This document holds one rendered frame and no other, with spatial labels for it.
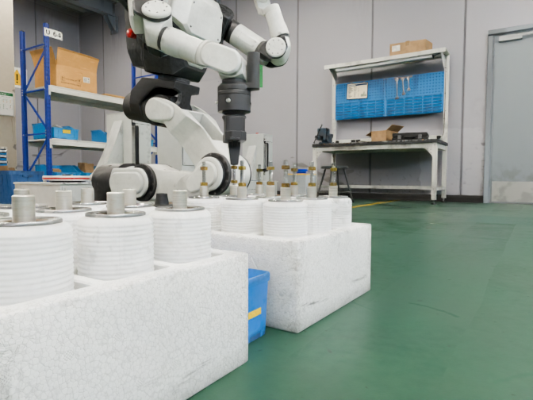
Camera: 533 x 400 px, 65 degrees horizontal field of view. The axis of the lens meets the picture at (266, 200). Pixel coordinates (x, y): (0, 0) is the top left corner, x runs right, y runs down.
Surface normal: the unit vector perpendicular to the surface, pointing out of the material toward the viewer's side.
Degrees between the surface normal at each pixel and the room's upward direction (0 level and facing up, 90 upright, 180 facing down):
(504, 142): 90
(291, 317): 90
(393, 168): 90
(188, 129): 111
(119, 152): 90
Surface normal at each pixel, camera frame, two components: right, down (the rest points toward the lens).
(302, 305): 0.83, 0.04
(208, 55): -0.21, 0.05
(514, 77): -0.54, 0.04
